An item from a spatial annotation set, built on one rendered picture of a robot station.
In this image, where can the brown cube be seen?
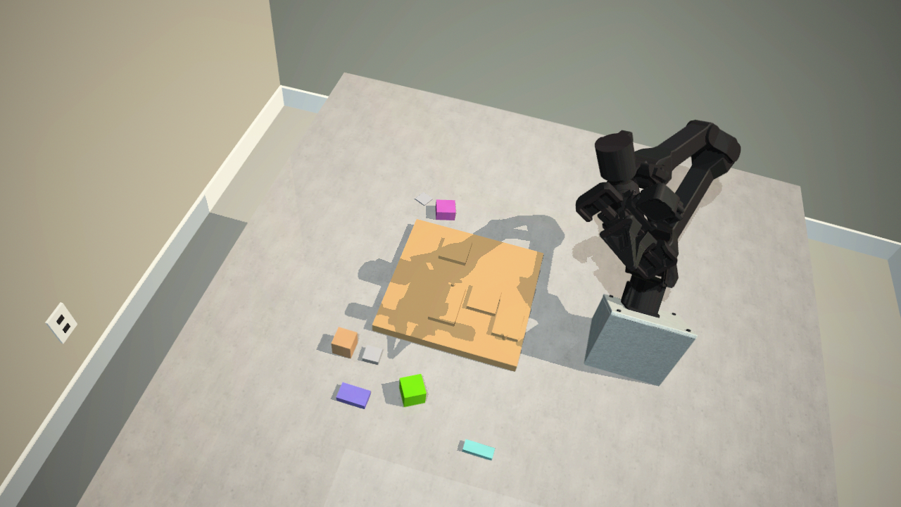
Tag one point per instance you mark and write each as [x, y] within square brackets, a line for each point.
[344, 342]

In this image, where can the teal rectangular block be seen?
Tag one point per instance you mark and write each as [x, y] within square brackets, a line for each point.
[478, 449]

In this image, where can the orange puzzle board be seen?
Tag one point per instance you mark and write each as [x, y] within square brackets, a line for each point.
[461, 293]

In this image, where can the green block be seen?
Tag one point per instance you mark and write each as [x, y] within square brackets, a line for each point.
[412, 390]

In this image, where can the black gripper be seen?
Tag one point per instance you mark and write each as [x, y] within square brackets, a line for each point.
[624, 231]

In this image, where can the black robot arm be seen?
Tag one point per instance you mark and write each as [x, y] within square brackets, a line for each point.
[713, 152]

